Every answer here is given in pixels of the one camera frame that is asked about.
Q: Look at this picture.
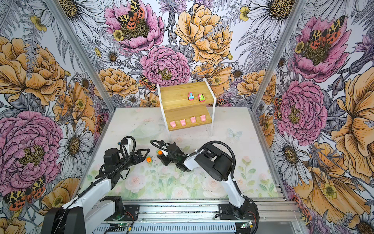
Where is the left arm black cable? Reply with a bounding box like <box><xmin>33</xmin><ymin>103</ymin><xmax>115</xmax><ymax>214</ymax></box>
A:
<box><xmin>52</xmin><ymin>135</ymin><xmax>137</xmax><ymax>223</ymax></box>

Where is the left aluminium corner post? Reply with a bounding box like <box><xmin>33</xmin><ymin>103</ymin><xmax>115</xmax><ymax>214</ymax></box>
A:
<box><xmin>46</xmin><ymin>1</ymin><xmax>116</xmax><ymax>114</ymax></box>

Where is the green circuit board left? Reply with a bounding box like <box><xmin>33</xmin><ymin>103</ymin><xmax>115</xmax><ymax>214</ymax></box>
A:
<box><xmin>108</xmin><ymin>223</ymin><xmax>133</xmax><ymax>232</ymax></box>

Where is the green circuit board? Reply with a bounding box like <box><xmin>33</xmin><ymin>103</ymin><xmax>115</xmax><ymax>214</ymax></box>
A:
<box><xmin>241</xmin><ymin>221</ymin><xmax>254</xmax><ymax>229</ymax></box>
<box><xmin>108</xmin><ymin>223</ymin><xmax>133</xmax><ymax>232</ymax></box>

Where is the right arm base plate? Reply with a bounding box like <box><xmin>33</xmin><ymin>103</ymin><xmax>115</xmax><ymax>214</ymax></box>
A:
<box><xmin>215</xmin><ymin>203</ymin><xmax>260</xmax><ymax>220</ymax></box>

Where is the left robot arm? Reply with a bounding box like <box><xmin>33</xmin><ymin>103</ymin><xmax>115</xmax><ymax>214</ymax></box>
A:
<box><xmin>41</xmin><ymin>148</ymin><xmax>150</xmax><ymax>234</ymax></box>

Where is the green circuit board right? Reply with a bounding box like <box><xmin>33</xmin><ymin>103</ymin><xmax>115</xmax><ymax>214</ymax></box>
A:
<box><xmin>241</xmin><ymin>221</ymin><xmax>254</xmax><ymax>229</ymax></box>

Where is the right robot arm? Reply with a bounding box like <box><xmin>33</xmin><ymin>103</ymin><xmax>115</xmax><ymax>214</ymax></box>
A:
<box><xmin>150</xmin><ymin>139</ymin><xmax>249</xmax><ymax>219</ymax></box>

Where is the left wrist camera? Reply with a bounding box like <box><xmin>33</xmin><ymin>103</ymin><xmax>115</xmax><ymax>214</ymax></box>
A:
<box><xmin>117</xmin><ymin>139</ymin><xmax>133</xmax><ymax>154</ymax></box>

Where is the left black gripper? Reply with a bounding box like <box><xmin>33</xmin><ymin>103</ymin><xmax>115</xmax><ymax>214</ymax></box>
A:
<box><xmin>116</xmin><ymin>149</ymin><xmax>150</xmax><ymax>172</ymax></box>

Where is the wooden two-tier shelf white frame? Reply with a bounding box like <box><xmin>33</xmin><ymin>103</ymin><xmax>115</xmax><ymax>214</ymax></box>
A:
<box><xmin>157</xmin><ymin>78</ymin><xmax>217</xmax><ymax>136</ymax></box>

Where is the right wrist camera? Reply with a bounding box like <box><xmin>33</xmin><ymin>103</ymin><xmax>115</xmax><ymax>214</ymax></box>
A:
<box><xmin>161</xmin><ymin>145</ymin><xmax>168</xmax><ymax>157</ymax></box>

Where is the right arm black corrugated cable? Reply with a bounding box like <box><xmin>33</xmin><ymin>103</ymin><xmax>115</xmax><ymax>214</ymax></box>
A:
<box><xmin>150</xmin><ymin>139</ymin><xmax>259</xmax><ymax>232</ymax></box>

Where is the aluminium corner post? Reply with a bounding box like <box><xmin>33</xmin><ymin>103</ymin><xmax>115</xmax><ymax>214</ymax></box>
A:
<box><xmin>251</xmin><ymin>0</ymin><xmax>307</xmax><ymax>112</ymax></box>
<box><xmin>46</xmin><ymin>1</ymin><xmax>116</xmax><ymax>114</ymax></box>

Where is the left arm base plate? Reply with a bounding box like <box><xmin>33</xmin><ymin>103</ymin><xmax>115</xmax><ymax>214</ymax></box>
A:
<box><xmin>105</xmin><ymin>204</ymin><xmax>140</xmax><ymax>221</ymax></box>

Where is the right aluminium corner post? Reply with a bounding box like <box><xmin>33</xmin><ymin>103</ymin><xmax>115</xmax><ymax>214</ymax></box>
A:
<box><xmin>251</xmin><ymin>0</ymin><xmax>307</xmax><ymax>112</ymax></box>

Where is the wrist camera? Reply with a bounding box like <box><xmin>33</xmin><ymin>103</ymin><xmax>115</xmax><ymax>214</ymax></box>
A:
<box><xmin>161</xmin><ymin>145</ymin><xmax>168</xmax><ymax>157</ymax></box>
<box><xmin>117</xmin><ymin>139</ymin><xmax>133</xmax><ymax>154</ymax></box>

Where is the pink green toy truck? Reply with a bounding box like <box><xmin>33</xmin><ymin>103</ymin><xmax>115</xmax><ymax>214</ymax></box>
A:
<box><xmin>198</xmin><ymin>94</ymin><xmax>206</xmax><ymax>102</ymax></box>

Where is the aluminium front rail frame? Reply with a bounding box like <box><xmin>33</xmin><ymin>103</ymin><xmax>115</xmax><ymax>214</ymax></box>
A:
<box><xmin>92</xmin><ymin>199</ymin><xmax>308</xmax><ymax>234</ymax></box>

